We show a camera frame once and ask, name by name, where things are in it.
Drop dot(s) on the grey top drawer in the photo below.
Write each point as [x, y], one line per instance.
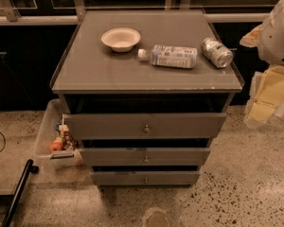
[87, 126]

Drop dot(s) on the metal window railing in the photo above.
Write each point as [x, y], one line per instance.
[38, 16]

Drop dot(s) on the black metal bar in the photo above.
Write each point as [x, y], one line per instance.
[30, 168]

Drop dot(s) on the grey drawer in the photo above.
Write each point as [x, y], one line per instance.
[87, 126]
[144, 156]
[118, 178]

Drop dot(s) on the white paper bowl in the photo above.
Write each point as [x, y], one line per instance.
[121, 39]

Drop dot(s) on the clear plastic storage bin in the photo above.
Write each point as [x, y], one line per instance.
[48, 133]

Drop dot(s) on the grey drawer cabinet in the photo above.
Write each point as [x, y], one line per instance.
[93, 79]

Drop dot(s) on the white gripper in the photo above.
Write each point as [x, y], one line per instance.
[276, 38]

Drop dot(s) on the clear plastic water bottle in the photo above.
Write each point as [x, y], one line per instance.
[170, 56]

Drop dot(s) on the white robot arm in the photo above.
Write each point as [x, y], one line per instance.
[270, 46]

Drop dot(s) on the orange toy fruit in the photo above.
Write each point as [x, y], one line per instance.
[56, 145]

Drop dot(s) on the small brown snack box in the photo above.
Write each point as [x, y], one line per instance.
[67, 139]

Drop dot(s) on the grey bottom drawer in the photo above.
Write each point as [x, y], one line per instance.
[118, 178]

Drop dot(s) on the silver drink can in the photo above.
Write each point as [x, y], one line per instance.
[216, 52]

